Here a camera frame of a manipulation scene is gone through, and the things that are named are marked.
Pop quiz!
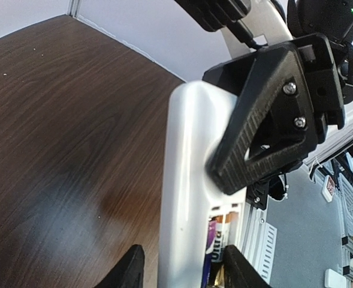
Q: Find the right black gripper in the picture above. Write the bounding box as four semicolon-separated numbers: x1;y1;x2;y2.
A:
202;33;345;195

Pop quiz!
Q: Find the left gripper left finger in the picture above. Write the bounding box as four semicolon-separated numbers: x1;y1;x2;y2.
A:
95;244;145;288

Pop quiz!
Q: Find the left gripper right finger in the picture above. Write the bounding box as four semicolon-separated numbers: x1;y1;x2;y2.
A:
223;245;271;288

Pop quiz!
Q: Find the blue purple battery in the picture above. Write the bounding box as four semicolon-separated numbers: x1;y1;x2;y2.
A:
201;218;222;287

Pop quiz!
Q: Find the white remote control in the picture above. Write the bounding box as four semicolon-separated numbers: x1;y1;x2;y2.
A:
157;80;246;287

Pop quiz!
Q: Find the gold battery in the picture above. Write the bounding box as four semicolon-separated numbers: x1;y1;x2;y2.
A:
213;211;239;287

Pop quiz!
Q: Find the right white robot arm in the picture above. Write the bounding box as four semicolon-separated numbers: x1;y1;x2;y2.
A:
203;1;353;195

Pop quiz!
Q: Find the white perforated tray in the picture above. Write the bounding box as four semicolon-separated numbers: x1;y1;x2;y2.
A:
255;223;277;284

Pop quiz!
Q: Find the red white card box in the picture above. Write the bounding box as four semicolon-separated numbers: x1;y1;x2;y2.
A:
322;175;336;203

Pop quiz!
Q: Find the white small box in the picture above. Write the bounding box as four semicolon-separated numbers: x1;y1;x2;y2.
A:
324;269;348;288

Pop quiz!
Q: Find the front aluminium rail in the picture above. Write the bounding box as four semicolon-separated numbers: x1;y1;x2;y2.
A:
239;203;267;271

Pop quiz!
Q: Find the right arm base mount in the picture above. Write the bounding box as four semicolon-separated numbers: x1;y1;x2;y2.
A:
246;173;289;211

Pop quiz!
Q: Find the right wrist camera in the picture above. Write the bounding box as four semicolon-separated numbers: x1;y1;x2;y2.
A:
176;0;252;32

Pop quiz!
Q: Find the left aluminium frame post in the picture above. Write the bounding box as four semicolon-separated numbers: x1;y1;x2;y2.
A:
68;0;81;17

